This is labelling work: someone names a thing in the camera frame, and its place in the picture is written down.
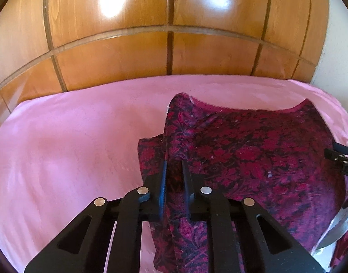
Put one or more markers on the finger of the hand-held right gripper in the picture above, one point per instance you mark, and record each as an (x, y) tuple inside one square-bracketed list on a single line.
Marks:
[(334, 153)]

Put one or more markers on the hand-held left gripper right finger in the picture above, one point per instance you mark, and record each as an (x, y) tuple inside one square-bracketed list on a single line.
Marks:
[(186, 187)]

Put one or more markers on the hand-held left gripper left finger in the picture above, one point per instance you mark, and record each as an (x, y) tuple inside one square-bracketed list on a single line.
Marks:
[(163, 190)]

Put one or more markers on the dark red floral sweater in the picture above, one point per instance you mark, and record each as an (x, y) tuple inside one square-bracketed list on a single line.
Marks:
[(248, 159)]

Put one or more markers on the white bed sheet edge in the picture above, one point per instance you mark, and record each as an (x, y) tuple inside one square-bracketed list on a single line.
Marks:
[(330, 233)]

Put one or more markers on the dark red cloth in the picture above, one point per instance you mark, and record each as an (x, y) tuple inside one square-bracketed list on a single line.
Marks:
[(343, 247)]

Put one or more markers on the pink blanket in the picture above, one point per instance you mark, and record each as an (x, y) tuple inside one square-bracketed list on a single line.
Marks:
[(77, 148)]

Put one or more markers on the wooden panelled wardrobe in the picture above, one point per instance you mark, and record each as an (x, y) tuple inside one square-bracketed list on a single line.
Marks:
[(134, 54)]

